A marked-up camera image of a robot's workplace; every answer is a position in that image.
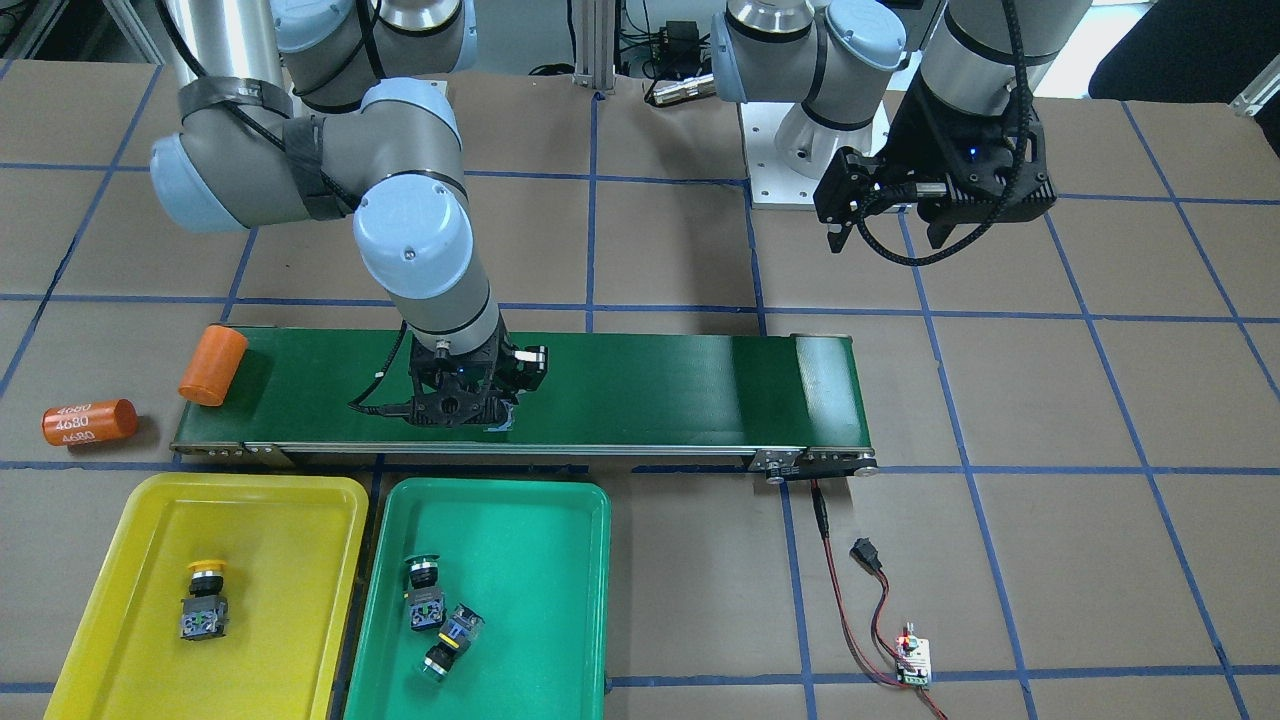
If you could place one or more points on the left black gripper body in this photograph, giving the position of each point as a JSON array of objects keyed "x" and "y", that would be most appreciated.
[{"x": 912, "y": 140}]

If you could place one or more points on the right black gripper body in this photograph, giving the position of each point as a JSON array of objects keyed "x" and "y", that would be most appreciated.
[{"x": 523, "y": 368}]

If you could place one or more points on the green push button switch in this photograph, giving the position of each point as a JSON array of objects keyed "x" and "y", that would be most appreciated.
[{"x": 453, "y": 640}]

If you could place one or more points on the orange cylinder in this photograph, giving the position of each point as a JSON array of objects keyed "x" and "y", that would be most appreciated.
[
  {"x": 213, "y": 366},
  {"x": 90, "y": 424}
]

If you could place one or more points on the yellow push button switch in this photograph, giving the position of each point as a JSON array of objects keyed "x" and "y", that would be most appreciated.
[{"x": 205, "y": 609}]

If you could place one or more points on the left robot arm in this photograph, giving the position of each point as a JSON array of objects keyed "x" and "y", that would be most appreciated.
[{"x": 837, "y": 60}]

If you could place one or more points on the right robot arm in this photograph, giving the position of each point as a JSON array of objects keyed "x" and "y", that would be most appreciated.
[{"x": 322, "y": 110}]

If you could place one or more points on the green tray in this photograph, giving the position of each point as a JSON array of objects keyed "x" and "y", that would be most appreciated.
[{"x": 531, "y": 558}]

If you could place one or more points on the yellow tray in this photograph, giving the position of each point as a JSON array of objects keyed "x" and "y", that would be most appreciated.
[{"x": 290, "y": 548}]

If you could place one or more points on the green conveyor belt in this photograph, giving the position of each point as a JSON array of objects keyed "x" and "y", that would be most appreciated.
[{"x": 789, "y": 408}]

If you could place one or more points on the small circuit board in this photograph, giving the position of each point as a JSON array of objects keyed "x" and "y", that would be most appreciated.
[{"x": 913, "y": 660}]

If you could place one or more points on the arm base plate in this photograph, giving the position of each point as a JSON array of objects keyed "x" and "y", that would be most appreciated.
[{"x": 780, "y": 170}]

